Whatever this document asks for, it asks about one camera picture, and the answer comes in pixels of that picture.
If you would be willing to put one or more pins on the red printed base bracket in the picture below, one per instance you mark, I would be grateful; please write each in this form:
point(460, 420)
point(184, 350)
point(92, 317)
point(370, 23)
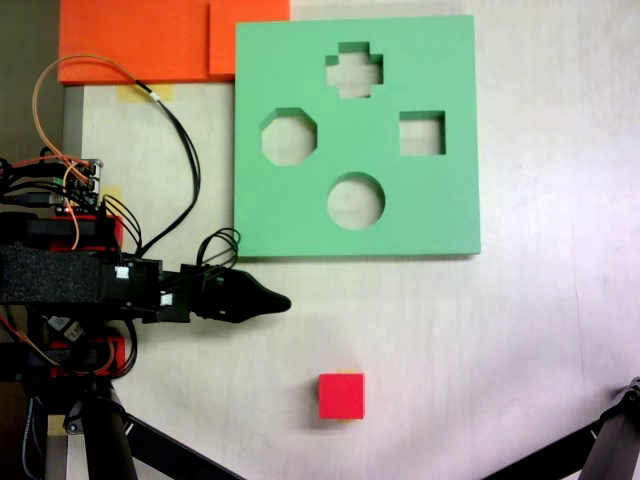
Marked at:
point(118, 352)
point(117, 230)

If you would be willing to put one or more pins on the large orange foam block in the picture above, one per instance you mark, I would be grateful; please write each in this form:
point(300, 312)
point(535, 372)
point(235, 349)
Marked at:
point(130, 40)

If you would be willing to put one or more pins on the black table clamp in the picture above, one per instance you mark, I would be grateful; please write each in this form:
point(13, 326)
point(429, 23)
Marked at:
point(65, 357)
point(50, 229)

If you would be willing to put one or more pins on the green shape sorting board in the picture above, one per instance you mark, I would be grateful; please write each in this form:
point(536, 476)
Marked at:
point(440, 210)

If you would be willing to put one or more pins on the black tripod leg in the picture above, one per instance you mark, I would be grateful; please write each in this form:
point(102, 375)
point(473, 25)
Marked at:
point(615, 445)
point(105, 450)

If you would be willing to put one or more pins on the yellow masking tape piece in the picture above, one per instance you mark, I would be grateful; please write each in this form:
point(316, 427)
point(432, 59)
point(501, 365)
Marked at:
point(114, 200)
point(130, 93)
point(56, 425)

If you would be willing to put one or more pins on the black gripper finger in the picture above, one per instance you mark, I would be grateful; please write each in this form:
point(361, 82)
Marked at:
point(260, 300)

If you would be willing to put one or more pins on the red square block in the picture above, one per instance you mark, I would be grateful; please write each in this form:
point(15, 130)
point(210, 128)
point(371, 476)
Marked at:
point(341, 397)

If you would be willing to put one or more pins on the circuit board with green terminal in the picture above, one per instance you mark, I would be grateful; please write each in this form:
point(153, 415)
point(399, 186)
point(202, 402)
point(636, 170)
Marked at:
point(82, 192)

